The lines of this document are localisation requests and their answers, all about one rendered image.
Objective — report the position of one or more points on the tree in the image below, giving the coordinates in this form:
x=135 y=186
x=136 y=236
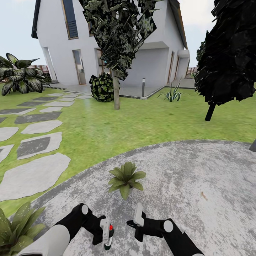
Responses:
x=227 y=68
x=117 y=38
x=200 y=51

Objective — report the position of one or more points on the fixed window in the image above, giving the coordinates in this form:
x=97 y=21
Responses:
x=79 y=66

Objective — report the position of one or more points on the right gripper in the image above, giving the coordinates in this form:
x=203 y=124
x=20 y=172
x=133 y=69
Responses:
x=140 y=231

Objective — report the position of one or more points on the insectifuge atomizer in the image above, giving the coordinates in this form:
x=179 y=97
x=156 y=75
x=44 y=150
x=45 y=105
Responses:
x=111 y=232

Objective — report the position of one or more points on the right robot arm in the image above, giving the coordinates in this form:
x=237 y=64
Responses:
x=179 y=243

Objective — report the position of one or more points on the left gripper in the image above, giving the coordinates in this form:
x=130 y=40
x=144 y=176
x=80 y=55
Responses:
x=97 y=231

